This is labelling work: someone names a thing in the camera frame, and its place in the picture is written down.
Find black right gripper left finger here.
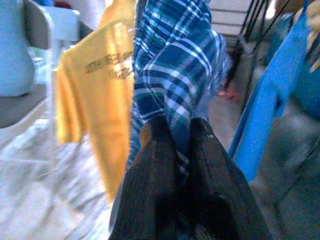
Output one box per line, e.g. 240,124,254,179
108,117,186,240

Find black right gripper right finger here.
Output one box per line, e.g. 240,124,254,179
186,117,273,240

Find blue plaid cloth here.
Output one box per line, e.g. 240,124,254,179
126,0,233,183

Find blue plastic hanger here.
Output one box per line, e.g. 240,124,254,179
298,0,311,16

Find yellow printed t-shirt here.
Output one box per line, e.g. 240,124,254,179
54,0,137,202

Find pink slipper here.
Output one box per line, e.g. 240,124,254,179
216,83,241,101

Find blue shirt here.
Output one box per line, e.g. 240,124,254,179
228,13,320,183

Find black drying rack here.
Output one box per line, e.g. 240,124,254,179
224,0,301,83

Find light blue children's chair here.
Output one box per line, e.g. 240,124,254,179
46,5,81,73

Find light blue cushion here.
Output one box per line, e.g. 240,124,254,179
0,0,36,98

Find grey folding chair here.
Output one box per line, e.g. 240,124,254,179
0,0,57,130

